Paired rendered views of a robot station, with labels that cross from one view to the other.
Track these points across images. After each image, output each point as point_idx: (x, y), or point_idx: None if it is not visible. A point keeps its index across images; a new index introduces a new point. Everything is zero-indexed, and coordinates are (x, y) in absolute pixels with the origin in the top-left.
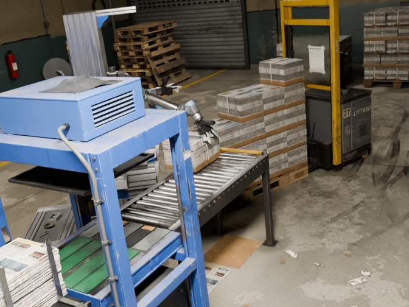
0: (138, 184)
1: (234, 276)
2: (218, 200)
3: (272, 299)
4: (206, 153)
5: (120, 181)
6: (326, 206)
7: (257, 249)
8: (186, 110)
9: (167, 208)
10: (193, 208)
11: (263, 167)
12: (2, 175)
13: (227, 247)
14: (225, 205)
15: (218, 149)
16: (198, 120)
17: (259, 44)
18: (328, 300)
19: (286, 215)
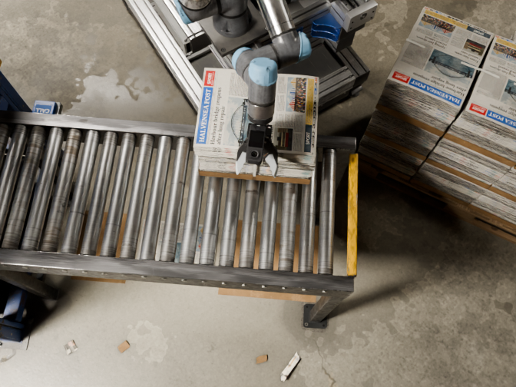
0: (221, 59)
1: (196, 294)
2: (100, 273)
3: (153, 381)
4: (253, 167)
5: (178, 37)
6: (497, 379)
7: (287, 300)
8: (244, 75)
9: (34, 196)
10: None
11: (319, 293)
12: None
13: (279, 246)
14: (132, 280)
15: (304, 175)
16: (248, 117)
17: None
18: None
19: (428, 310)
